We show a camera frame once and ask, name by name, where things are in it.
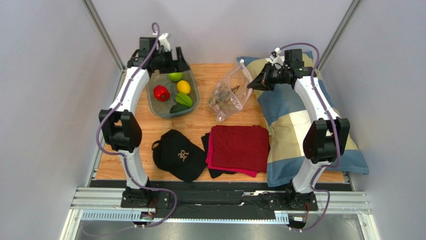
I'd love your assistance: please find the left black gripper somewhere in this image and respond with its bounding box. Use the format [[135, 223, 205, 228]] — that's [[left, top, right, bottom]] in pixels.
[[152, 47, 191, 75]]

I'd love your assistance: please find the green apple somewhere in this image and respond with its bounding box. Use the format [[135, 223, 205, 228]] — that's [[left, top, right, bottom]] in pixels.
[[168, 72, 183, 83]]

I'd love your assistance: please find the yellow lemon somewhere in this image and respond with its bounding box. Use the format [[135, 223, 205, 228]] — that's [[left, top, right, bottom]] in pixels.
[[176, 80, 191, 95]]

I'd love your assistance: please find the clear zip top bag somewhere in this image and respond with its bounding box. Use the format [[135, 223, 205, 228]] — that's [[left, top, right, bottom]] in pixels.
[[208, 59, 253, 123]]

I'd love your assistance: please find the green star fruit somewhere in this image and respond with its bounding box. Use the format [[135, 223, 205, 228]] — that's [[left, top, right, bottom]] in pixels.
[[175, 92, 193, 107]]

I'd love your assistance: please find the red bell pepper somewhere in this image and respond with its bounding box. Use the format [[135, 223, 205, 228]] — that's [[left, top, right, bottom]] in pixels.
[[153, 84, 170, 102]]

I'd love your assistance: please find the dark green avocado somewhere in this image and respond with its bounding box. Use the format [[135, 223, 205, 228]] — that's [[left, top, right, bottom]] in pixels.
[[169, 103, 191, 114]]

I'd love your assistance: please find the brown longan bunch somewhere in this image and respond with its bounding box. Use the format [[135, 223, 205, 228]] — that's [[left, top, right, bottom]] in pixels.
[[208, 83, 241, 110]]

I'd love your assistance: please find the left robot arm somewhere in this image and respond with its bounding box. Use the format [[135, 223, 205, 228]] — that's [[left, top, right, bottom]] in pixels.
[[96, 33, 190, 208]]

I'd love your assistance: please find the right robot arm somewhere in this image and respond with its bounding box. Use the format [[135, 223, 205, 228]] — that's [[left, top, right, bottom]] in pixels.
[[247, 47, 350, 210]]

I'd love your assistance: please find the grey plastic food tray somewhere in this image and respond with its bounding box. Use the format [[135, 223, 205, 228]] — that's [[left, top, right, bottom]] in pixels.
[[146, 68, 200, 119]]

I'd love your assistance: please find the dark red folded cloth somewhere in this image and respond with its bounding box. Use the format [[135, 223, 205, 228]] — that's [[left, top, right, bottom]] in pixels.
[[208, 125, 269, 177]]

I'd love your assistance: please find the black baseball cap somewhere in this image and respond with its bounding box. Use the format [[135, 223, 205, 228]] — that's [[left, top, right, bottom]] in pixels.
[[151, 129, 207, 183]]

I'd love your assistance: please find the pink folded cloth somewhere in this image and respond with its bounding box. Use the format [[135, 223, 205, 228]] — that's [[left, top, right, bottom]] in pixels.
[[205, 136, 258, 178]]

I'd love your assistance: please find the black folded cloth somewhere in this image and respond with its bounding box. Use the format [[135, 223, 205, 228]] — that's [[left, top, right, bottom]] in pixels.
[[201, 133, 236, 179]]

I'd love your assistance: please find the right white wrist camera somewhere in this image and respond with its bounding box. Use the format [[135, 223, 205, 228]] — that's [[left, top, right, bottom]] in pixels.
[[269, 47, 284, 70]]

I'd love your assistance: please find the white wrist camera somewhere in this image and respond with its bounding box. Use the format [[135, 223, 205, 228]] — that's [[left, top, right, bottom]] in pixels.
[[269, 47, 284, 70], [158, 33, 172, 52]]

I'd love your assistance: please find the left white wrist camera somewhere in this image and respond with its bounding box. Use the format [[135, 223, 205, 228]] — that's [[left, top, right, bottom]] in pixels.
[[158, 33, 172, 52]]

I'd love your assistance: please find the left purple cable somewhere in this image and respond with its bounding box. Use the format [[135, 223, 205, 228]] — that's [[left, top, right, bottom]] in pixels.
[[95, 22, 179, 231]]

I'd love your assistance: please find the purple cable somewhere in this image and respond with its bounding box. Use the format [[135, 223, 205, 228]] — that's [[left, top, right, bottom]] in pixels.
[[276, 42, 342, 233], [95, 22, 179, 231]]

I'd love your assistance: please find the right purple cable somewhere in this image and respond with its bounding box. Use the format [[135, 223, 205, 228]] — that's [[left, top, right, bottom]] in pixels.
[[276, 42, 342, 233]]

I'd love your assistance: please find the left aluminium frame post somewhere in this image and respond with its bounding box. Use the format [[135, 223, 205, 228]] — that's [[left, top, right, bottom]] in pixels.
[[82, 0, 125, 72]]

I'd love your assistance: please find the aluminium frame post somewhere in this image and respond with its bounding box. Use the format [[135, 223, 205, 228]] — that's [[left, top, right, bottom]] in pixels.
[[318, 0, 363, 72], [82, 0, 125, 72]]

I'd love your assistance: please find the right aluminium frame post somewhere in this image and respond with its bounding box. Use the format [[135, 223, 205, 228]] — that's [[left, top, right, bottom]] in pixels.
[[318, 0, 363, 72]]

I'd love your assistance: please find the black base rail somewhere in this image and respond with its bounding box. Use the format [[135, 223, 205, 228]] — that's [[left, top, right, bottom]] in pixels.
[[89, 180, 351, 221]]

